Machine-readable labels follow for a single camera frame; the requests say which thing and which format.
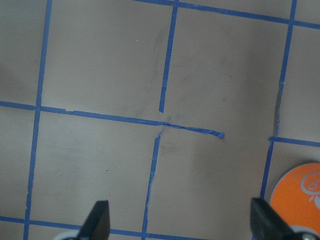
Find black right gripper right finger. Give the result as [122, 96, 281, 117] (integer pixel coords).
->
[250, 197, 310, 240]

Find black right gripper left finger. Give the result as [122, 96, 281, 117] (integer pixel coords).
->
[76, 200, 111, 240]

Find orange can with grey lid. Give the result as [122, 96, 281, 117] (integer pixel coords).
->
[270, 162, 320, 235]

